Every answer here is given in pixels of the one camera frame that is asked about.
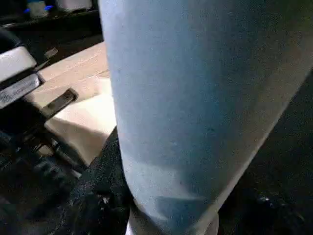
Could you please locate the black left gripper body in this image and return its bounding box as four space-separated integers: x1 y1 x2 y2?
0 72 79 138

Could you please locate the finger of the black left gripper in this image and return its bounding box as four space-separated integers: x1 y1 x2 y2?
14 137 87 189

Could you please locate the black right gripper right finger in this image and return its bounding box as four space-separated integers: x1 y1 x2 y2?
218 185 313 235

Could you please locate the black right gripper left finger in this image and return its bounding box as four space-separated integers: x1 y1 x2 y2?
68 128 134 235

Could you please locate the white plastic table top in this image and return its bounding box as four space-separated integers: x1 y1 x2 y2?
29 40 118 167

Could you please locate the white plastic table leg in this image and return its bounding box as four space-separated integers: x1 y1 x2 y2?
97 0 313 235

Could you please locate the black work mat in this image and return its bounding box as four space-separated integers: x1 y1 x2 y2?
0 22 313 235

